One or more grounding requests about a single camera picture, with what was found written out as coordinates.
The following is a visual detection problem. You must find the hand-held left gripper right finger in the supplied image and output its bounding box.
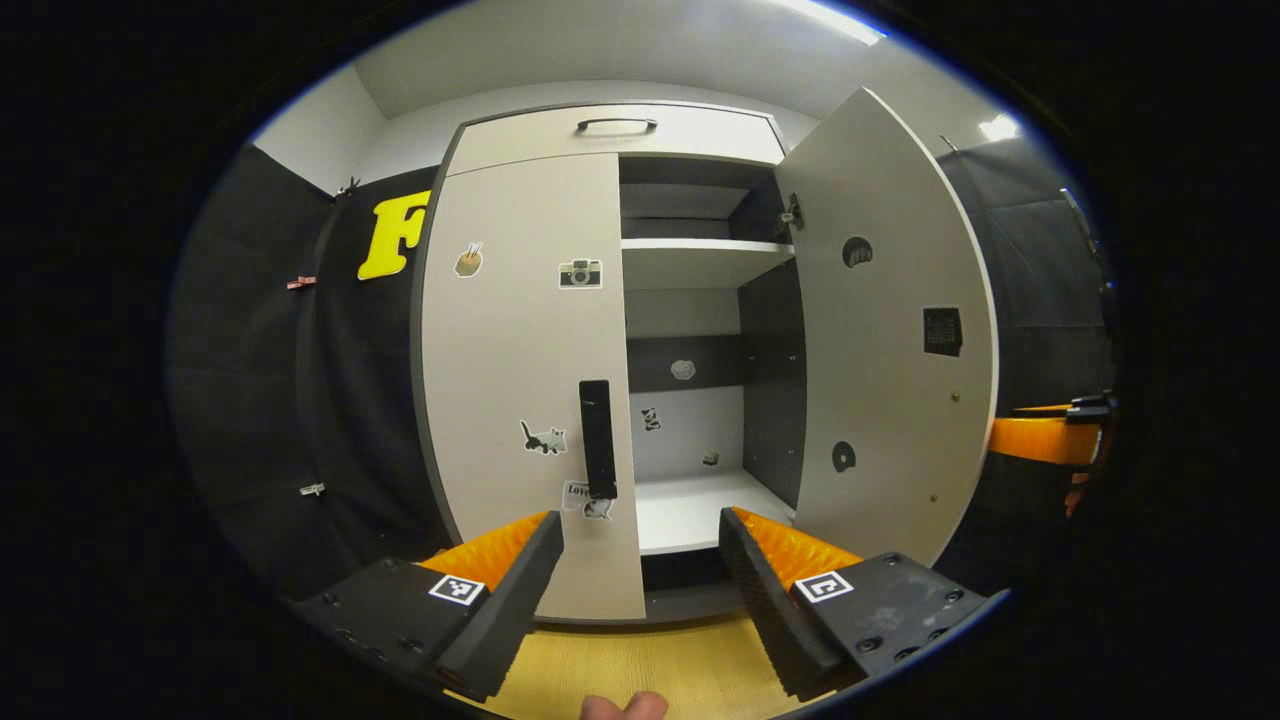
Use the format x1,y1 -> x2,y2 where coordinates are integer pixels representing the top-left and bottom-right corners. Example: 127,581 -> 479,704
718,507 -> 1011,701

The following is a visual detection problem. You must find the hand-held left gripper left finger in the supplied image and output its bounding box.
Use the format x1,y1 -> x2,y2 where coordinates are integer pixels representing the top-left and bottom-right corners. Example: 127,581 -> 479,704
290,510 -> 566,703

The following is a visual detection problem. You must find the beige cabinet door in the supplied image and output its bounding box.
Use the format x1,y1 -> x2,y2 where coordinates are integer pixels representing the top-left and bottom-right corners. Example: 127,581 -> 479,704
419,152 -> 648,623
775,86 -> 1001,569

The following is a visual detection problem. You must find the black door handle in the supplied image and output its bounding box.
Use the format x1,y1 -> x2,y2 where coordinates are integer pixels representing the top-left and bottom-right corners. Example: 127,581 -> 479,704
578,379 -> 619,500

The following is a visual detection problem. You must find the beige double-door shoe cabinet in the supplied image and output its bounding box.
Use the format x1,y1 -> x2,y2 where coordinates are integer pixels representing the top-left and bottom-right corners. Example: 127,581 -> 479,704
410,100 -> 813,626

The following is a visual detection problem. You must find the white cabinet floor board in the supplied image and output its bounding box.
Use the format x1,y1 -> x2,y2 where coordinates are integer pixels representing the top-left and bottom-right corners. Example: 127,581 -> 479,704
633,470 -> 797,557

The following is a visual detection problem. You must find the white cabinet shelf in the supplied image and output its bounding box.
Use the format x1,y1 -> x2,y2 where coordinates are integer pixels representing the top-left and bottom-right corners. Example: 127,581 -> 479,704
620,238 -> 797,292

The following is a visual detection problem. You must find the beige cabinet drawer front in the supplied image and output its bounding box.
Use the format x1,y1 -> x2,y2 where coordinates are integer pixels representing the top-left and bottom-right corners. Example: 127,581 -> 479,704
443,102 -> 787,178

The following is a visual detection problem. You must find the black backdrop cloth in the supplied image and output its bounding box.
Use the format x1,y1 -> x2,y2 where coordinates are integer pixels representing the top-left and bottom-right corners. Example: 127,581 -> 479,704
165,135 -> 1119,603

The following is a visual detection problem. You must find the long ceiling light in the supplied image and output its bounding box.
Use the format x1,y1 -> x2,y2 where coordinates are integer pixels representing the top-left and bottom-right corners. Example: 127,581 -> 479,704
770,0 -> 889,46

